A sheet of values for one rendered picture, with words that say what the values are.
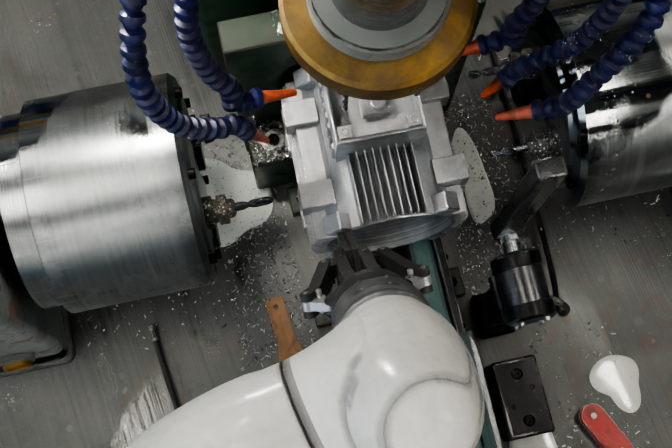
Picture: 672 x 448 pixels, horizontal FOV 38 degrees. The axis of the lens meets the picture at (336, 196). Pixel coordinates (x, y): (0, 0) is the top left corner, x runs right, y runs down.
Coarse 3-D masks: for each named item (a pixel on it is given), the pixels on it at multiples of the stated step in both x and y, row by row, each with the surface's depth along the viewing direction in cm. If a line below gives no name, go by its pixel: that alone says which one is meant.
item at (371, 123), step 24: (336, 96) 108; (408, 96) 108; (336, 120) 107; (360, 120) 107; (384, 120) 108; (408, 120) 104; (336, 144) 104; (360, 144) 105; (384, 144) 107; (408, 144) 109
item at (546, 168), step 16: (544, 160) 92; (560, 160) 92; (528, 176) 95; (544, 176) 92; (560, 176) 92; (528, 192) 96; (544, 192) 97; (512, 208) 104; (528, 208) 103; (496, 224) 113; (512, 224) 109
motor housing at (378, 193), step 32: (320, 128) 112; (320, 160) 111; (352, 160) 109; (384, 160) 108; (416, 160) 108; (352, 192) 108; (384, 192) 107; (416, 192) 108; (320, 224) 111; (352, 224) 108; (384, 224) 122; (416, 224) 121; (448, 224) 116
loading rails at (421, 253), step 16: (288, 192) 136; (432, 240) 124; (416, 256) 124; (432, 256) 124; (432, 272) 123; (448, 272) 122; (448, 288) 121; (464, 288) 133; (432, 304) 122; (448, 304) 122; (320, 320) 131; (448, 320) 121; (464, 336) 120; (480, 368) 118; (496, 432) 116
